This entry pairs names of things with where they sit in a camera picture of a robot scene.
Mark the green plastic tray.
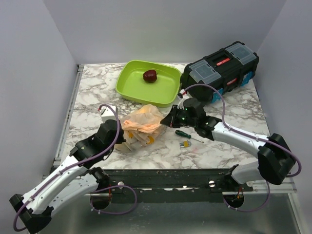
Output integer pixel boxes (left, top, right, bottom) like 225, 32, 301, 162
116, 60, 181, 107

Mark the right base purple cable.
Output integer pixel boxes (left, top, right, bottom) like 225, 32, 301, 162
223, 180, 271, 212

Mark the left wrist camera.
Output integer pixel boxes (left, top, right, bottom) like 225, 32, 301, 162
98, 106, 118, 123

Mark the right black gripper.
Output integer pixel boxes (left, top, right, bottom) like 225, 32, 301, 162
161, 104, 197, 128

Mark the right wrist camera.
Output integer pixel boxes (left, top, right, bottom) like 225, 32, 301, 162
177, 89, 190, 109

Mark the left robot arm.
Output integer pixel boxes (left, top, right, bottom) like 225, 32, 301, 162
9, 119, 125, 234

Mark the hex key set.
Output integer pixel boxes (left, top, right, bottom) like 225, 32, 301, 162
179, 140, 192, 148

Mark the black mounting rail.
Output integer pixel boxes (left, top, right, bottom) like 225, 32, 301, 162
99, 169, 252, 203

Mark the black toolbox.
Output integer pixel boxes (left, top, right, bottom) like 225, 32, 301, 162
180, 41, 259, 95

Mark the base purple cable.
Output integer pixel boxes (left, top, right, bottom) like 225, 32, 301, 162
223, 180, 271, 212
90, 184, 137, 215

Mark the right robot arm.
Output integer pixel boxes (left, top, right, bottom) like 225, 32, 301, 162
160, 98, 295, 191

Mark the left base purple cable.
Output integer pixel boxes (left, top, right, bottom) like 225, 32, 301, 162
90, 184, 137, 215

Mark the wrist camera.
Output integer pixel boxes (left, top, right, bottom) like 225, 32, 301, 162
98, 106, 118, 123
177, 89, 190, 109

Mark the orange plastic bag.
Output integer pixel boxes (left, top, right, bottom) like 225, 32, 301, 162
115, 104, 163, 153

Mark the green handled screwdriver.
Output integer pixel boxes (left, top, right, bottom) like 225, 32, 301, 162
175, 130, 203, 143

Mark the red fake apple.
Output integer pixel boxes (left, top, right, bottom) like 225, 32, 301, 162
143, 70, 157, 83

